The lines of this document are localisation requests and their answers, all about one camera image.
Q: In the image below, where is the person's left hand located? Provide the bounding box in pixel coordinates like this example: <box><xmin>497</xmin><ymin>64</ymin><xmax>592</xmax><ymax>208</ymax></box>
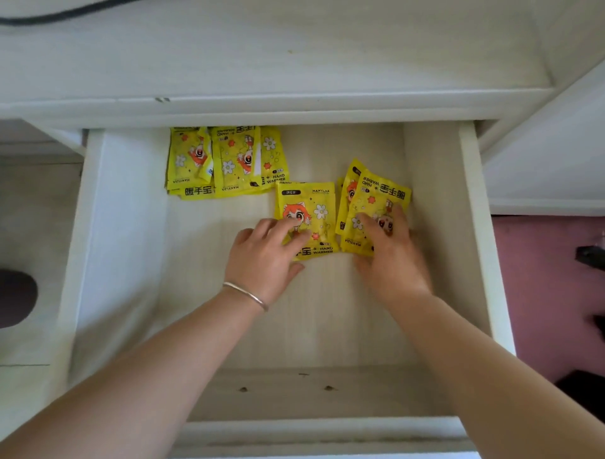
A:
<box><xmin>224</xmin><ymin>218</ymin><xmax>313</xmax><ymax>311</ymax></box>

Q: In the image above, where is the person's right hand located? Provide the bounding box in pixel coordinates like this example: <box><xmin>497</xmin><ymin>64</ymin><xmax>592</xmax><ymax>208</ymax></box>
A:
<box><xmin>352</xmin><ymin>203</ymin><xmax>434</xmax><ymax>308</ymax></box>

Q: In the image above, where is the yellow cartoon packet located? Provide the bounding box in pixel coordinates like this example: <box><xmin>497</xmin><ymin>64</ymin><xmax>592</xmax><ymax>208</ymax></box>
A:
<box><xmin>274</xmin><ymin>182</ymin><xmax>341</xmax><ymax>262</ymax></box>
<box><xmin>341</xmin><ymin>169</ymin><xmax>412</xmax><ymax>257</ymax></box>
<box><xmin>335</xmin><ymin>159</ymin><xmax>366</xmax><ymax>237</ymax></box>

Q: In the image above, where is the person's right forearm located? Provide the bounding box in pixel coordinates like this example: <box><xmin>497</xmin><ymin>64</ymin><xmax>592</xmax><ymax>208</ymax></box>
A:
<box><xmin>385</xmin><ymin>293</ymin><xmax>605</xmax><ymax>459</ymax></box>

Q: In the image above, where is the person's left forearm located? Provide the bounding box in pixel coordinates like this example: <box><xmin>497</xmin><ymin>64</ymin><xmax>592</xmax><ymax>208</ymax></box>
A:
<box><xmin>0</xmin><ymin>283</ymin><xmax>268</xmax><ymax>459</ymax></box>

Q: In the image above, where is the pile of yellow packets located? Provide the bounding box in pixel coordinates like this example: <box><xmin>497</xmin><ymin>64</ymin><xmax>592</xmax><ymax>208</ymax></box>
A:
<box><xmin>165</xmin><ymin>125</ymin><xmax>290</xmax><ymax>201</ymax></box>

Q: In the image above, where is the white wooden drawer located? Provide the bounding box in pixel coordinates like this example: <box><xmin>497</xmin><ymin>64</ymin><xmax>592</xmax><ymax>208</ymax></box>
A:
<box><xmin>49</xmin><ymin>120</ymin><xmax>517</xmax><ymax>459</ymax></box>

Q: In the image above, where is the white wooden desk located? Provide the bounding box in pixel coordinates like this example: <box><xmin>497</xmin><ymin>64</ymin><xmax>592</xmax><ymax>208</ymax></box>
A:
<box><xmin>0</xmin><ymin>0</ymin><xmax>605</xmax><ymax>459</ymax></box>

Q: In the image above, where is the black object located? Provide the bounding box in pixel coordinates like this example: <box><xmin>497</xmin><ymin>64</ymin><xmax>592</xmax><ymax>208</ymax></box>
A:
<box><xmin>575</xmin><ymin>245</ymin><xmax>605</xmax><ymax>272</ymax></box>
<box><xmin>555</xmin><ymin>370</ymin><xmax>605</xmax><ymax>424</ymax></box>

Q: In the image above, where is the dark round object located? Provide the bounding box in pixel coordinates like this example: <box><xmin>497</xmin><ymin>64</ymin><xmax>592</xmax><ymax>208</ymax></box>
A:
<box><xmin>0</xmin><ymin>268</ymin><xmax>39</xmax><ymax>330</ymax></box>

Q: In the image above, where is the silver bracelet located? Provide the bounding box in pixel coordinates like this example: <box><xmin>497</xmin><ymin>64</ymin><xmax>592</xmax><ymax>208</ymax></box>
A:
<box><xmin>222</xmin><ymin>281</ymin><xmax>269</xmax><ymax>313</ymax></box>

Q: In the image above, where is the black cable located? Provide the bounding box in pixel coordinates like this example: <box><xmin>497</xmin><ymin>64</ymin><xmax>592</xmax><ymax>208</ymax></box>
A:
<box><xmin>0</xmin><ymin>0</ymin><xmax>138</xmax><ymax>26</ymax></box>

